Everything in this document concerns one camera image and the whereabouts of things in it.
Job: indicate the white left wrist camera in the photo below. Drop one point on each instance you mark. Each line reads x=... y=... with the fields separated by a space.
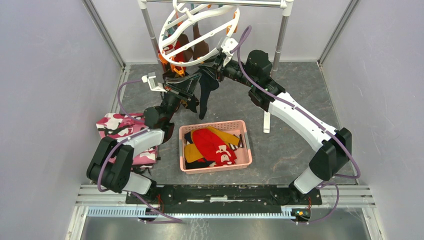
x=153 y=84

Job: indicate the pink perforated plastic basket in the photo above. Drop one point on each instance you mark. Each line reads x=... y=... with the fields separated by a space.
x=243 y=154

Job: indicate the pink camouflage folded cloth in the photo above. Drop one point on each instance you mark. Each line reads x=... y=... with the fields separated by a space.
x=120 y=125

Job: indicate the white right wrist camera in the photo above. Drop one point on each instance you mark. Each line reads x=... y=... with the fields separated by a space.
x=225 y=47

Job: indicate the white round clip hanger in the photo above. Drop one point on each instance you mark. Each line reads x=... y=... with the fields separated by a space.
x=182 y=19

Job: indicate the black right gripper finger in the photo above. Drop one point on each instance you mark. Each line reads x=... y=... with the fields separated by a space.
x=214 y=74
x=211 y=65

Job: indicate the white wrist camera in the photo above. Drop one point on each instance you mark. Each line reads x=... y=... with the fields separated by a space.
x=153 y=84
x=225 y=47

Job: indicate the yellow cloth in basket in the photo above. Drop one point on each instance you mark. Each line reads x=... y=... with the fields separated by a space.
x=192 y=154

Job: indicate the red white santa sock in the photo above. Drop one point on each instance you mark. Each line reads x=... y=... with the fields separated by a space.
x=169 y=49

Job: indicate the red white patterned sock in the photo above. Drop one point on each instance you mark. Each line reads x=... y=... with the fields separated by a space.
x=224 y=156

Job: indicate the white metal drying rack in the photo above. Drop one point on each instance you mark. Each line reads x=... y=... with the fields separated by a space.
x=213 y=67

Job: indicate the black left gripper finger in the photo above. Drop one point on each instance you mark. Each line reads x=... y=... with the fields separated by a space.
x=188 y=91
x=185 y=81

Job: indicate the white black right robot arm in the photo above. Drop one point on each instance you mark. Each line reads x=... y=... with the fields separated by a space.
x=332 y=146

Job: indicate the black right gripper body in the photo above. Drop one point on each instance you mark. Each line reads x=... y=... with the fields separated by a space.
x=233 y=69

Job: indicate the orange clothes clip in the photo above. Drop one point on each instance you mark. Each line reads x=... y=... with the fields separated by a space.
x=178 y=70
x=233 y=24

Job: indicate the red cloth in basket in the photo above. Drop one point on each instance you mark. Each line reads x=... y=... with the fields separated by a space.
x=206 y=142

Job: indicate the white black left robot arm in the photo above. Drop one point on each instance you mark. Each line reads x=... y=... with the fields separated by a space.
x=113 y=159

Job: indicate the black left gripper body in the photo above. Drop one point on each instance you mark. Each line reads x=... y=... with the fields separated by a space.
x=170 y=103

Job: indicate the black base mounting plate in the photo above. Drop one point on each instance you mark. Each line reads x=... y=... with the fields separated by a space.
x=228 y=199

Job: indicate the black sock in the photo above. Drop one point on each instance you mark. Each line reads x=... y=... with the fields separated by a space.
x=207 y=85
x=190 y=103

